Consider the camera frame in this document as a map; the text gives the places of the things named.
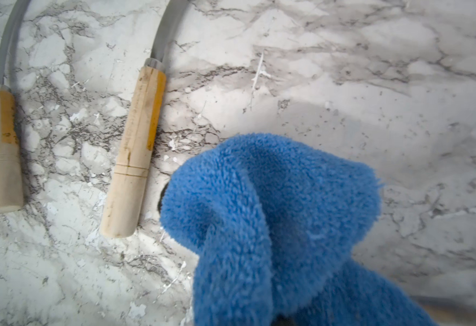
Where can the sickle wooden handle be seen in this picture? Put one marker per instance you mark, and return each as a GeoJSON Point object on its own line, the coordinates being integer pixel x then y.
{"type": "Point", "coordinates": [125, 196]}
{"type": "Point", "coordinates": [11, 188]}
{"type": "Point", "coordinates": [447, 312]}

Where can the blue rag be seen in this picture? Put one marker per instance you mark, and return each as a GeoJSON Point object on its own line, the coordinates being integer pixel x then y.
{"type": "Point", "coordinates": [273, 223]}

